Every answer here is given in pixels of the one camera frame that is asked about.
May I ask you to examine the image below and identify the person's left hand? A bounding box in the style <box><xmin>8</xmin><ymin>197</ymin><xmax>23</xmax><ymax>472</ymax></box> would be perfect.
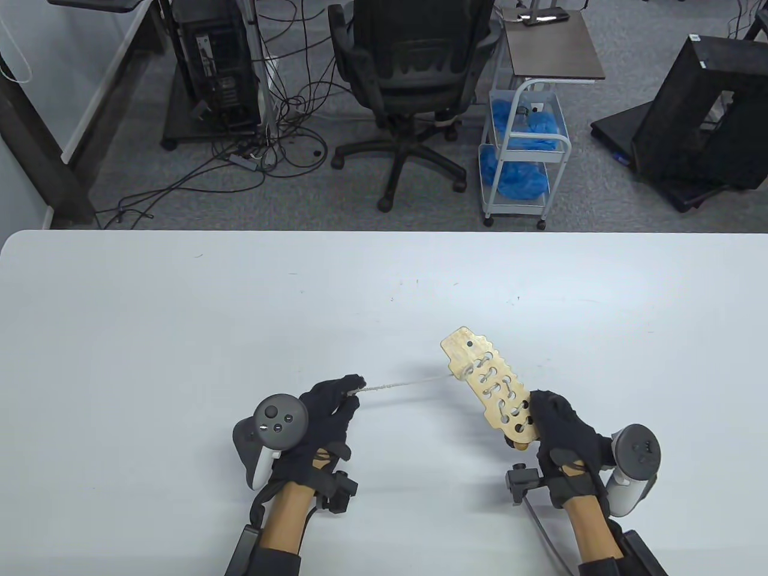
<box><xmin>273</xmin><ymin>374</ymin><xmax>365</xmax><ymax>502</ymax></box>

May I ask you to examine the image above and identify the person's right hand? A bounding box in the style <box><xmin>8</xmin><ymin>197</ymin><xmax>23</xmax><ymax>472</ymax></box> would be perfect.
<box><xmin>525</xmin><ymin>389</ymin><xmax>616</xmax><ymax>511</ymax></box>

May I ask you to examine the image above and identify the white rope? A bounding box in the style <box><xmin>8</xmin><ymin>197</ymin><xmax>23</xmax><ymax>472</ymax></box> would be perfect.
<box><xmin>345</xmin><ymin>354</ymin><xmax>532</xmax><ymax>433</ymax></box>

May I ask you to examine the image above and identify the wooden crocodile lacing toy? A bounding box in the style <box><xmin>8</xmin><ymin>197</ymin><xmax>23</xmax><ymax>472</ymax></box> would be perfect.
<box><xmin>440</xmin><ymin>326</ymin><xmax>536</xmax><ymax>449</ymax></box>

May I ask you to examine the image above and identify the black forearm sensor pack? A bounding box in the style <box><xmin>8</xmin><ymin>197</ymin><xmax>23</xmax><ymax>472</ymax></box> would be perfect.
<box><xmin>225</xmin><ymin>523</ymin><xmax>301</xmax><ymax>576</ymax></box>
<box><xmin>579</xmin><ymin>519</ymin><xmax>670</xmax><ymax>576</ymax></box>

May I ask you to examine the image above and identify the person's right forearm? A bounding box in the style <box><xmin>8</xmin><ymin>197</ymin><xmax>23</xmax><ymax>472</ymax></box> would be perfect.
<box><xmin>564</xmin><ymin>498</ymin><xmax>622</xmax><ymax>565</ymax></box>

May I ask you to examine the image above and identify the person's left forearm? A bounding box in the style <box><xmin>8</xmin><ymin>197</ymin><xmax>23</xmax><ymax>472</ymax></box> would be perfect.
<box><xmin>261</xmin><ymin>483</ymin><xmax>316</xmax><ymax>553</ymax></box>

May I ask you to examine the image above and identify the grey and white controller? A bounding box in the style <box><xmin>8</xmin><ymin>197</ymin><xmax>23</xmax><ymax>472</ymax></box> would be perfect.
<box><xmin>233</xmin><ymin>393</ymin><xmax>310</xmax><ymax>490</ymax></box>
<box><xmin>606</xmin><ymin>424</ymin><xmax>661</xmax><ymax>518</ymax></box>

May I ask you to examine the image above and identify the blue plastic bag pile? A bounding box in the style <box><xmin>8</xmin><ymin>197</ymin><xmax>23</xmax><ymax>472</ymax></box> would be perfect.
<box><xmin>491</xmin><ymin>99</ymin><xmax>562</xmax><ymax>151</ymax></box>
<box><xmin>480</xmin><ymin>147</ymin><xmax>550</xmax><ymax>200</ymax></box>

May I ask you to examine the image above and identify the white utility cart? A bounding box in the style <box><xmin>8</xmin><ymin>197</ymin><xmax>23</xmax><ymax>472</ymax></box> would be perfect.
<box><xmin>478</xmin><ymin>77</ymin><xmax>572</xmax><ymax>232</ymax></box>

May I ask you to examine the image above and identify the black wheeled platform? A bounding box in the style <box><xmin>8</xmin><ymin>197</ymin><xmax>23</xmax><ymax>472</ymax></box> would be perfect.
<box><xmin>591</xmin><ymin>101</ymin><xmax>745</xmax><ymax>212</ymax></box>

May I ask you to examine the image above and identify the black office chair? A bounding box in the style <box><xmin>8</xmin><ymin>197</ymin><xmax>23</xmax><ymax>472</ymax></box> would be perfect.
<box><xmin>327</xmin><ymin>0</ymin><xmax>503</xmax><ymax>212</ymax></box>

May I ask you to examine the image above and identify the black computer tower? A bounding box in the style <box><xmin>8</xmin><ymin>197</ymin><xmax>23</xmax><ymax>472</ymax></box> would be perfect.
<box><xmin>171</xmin><ymin>0</ymin><xmax>263</xmax><ymax>133</ymax></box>

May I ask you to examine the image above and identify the brown side table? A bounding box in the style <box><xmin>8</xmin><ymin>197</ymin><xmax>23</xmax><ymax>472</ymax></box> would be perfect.
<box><xmin>501</xmin><ymin>9</ymin><xmax>605</xmax><ymax>85</ymax></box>

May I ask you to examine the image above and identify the white panel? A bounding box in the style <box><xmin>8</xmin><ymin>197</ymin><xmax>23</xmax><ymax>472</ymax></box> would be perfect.
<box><xmin>60</xmin><ymin>0</ymin><xmax>151</xmax><ymax>163</ymax></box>

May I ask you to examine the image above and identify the black monitor stand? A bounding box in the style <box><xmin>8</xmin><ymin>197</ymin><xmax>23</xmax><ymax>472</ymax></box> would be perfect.
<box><xmin>47</xmin><ymin>0</ymin><xmax>145</xmax><ymax>13</ymax></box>

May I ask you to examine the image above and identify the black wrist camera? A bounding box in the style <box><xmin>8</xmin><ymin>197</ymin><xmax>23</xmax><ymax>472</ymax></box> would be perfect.
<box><xmin>315</xmin><ymin>470</ymin><xmax>359</xmax><ymax>515</ymax></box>
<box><xmin>505</xmin><ymin>463</ymin><xmax>550</xmax><ymax>508</ymax></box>

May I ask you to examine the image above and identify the grey camera cable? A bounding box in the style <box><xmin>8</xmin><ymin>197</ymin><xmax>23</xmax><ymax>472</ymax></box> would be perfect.
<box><xmin>522</xmin><ymin>495</ymin><xmax>580</xmax><ymax>576</ymax></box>

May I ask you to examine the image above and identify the tangle of black floor cables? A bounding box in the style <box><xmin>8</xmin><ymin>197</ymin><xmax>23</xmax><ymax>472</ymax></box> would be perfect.
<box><xmin>96</xmin><ymin>0</ymin><xmax>355</xmax><ymax>230</ymax></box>

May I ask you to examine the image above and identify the black open frame box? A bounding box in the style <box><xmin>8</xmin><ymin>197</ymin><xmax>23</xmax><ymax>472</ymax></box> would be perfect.
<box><xmin>631</xmin><ymin>35</ymin><xmax>768</xmax><ymax>191</ymax></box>

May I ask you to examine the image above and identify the silver aluminium post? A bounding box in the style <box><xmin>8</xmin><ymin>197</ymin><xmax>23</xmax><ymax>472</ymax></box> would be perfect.
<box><xmin>243</xmin><ymin>0</ymin><xmax>280</xmax><ymax>140</ymax></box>

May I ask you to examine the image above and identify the dark desk frame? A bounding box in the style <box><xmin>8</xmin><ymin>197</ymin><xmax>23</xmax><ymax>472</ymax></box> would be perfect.
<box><xmin>0</xmin><ymin>54</ymin><xmax>100</xmax><ymax>230</ymax></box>

